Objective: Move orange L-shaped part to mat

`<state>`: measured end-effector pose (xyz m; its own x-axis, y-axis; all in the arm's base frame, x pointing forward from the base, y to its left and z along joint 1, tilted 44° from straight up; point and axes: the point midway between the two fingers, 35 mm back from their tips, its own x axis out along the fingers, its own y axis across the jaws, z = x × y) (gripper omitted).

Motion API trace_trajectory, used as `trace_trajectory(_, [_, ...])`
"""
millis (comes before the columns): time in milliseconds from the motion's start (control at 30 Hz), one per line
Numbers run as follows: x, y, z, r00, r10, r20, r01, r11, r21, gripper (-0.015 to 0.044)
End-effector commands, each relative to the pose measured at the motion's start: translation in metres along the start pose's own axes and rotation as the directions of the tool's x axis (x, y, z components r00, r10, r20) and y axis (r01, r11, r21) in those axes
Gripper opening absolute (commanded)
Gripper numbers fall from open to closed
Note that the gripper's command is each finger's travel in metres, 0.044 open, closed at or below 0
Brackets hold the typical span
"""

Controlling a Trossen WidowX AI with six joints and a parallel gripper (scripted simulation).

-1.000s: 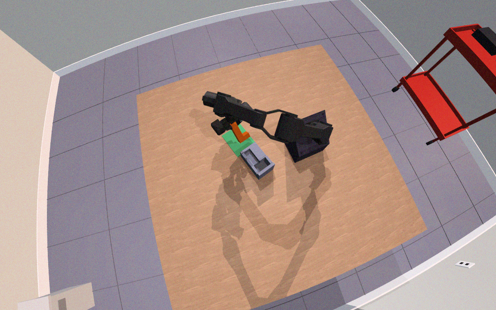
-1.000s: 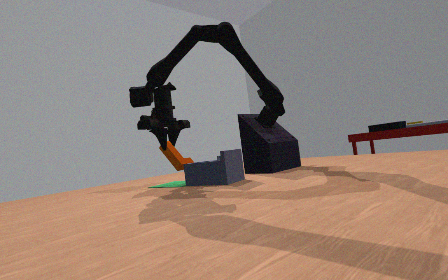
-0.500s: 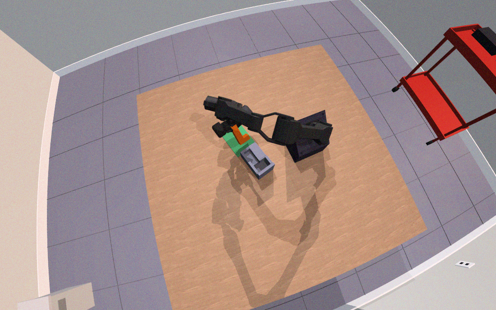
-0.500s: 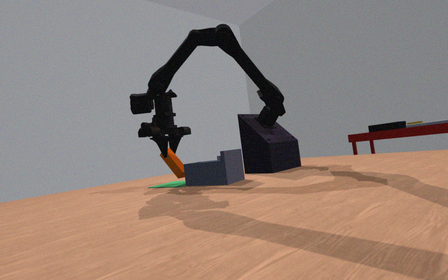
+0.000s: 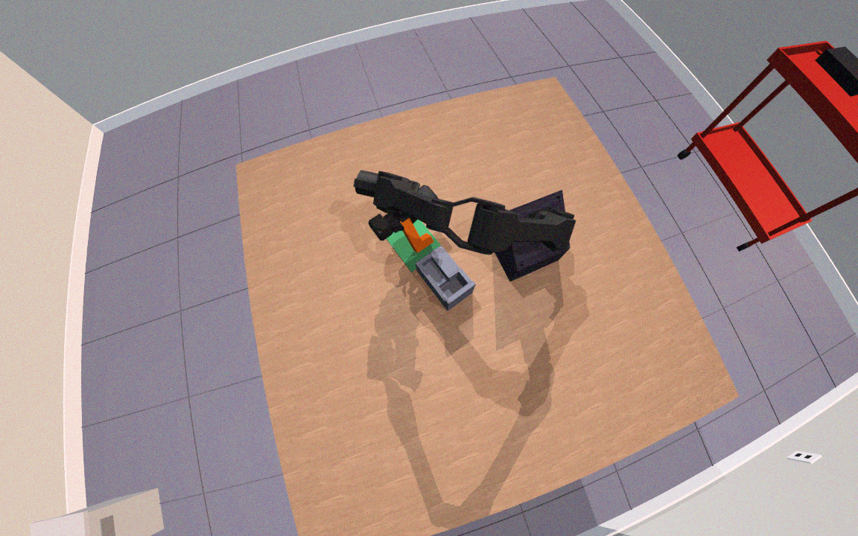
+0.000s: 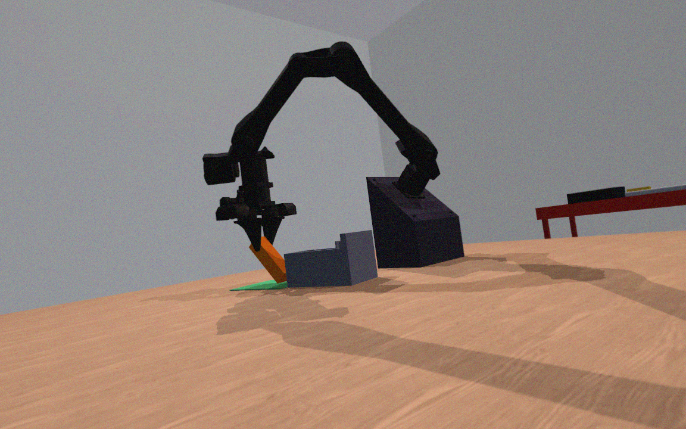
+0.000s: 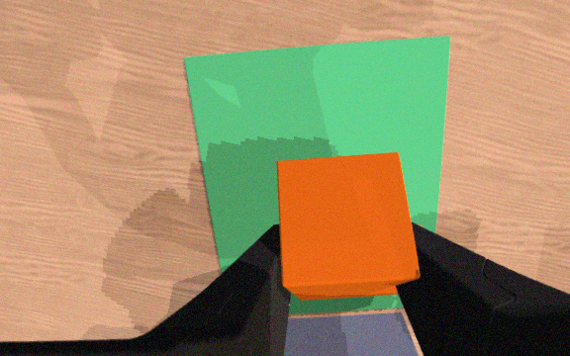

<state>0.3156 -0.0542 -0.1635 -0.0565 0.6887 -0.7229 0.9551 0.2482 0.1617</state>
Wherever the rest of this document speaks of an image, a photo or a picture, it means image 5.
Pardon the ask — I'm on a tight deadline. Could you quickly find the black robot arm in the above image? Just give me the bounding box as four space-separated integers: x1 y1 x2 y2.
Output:
353 170 576 255

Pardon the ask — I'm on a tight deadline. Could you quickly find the orange block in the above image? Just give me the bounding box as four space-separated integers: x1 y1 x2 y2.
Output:
400 218 434 253

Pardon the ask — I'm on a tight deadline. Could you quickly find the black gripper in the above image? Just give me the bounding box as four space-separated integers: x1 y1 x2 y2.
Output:
369 185 439 240

